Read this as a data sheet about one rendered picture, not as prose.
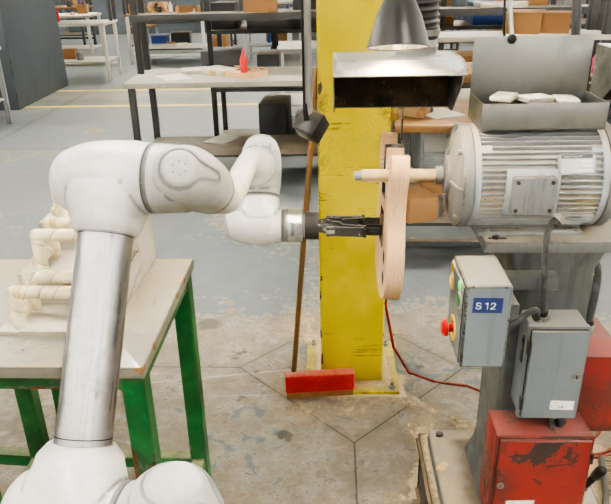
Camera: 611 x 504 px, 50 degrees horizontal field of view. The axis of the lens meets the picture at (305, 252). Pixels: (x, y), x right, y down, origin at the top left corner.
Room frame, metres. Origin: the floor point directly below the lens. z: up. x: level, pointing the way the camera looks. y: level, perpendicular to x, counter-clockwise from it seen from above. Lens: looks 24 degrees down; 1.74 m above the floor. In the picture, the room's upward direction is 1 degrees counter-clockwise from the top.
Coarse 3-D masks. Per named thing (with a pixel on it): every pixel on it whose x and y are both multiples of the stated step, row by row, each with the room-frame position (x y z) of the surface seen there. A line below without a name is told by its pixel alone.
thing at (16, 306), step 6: (6, 294) 1.38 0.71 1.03; (12, 300) 1.37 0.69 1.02; (18, 300) 1.38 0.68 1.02; (12, 306) 1.37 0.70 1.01; (18, 306) 1.37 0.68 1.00; (12, 312) 1.37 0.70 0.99; (18, 312) 1.37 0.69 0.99; (24, 312) 1.39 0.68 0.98; (18, 318) 1.37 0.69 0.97; (24, 318) 1.38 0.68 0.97; (18, 324) 1.37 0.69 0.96; (24, 324) 1.38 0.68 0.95
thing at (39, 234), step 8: (32, 232) 1.54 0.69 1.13; (40, 232) 1.53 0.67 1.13; (48, 232) 1.53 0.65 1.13; (56, 232) 1.53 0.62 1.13; (64, 232) 1.53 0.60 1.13; (72, 232) 1.53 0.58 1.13; (40, 240) 1.53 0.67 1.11; (48, 240) 1.53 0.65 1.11; (56, 240) 1.53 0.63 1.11; (64, 240) 1.53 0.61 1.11; (72, 240) 1.53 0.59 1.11
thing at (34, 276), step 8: (24, 272) 1.46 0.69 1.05; (32, 272) 1.46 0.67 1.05; (40, 272) 1.46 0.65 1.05; (48, 272) 1.46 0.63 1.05; (56, 272) 1.46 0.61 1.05; (64, 272) 1.46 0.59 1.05; (72, 272) 1.46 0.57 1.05; (32, 280) 1.45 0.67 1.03; (40, 280) 1.45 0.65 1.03; (48, 280) 1.45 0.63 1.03; (56, 280) 1.45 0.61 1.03; (64, 280) 1.45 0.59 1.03
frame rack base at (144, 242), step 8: (48, 216) 1.72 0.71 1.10; (40, 224) 1.67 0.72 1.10; (144, 224) 1.73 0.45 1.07; (144, 232) 1.72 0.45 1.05; (152, 232) 1.79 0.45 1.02; (136, 240) 1.65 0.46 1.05; (144, 240) 1.71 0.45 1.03; (152, 240) 1.78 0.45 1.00; (64, 248) 1.67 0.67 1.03; (72, 248) 1.66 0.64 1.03; (136, 248) 1.65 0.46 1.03; (144, 248) 1.70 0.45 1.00; (152, 248) 1.77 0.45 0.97; (144, 256) 1.69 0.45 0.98; (152, 256) 1.76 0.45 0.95; (144, 264) 1.68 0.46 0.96; (144, 272) 1.67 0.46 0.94
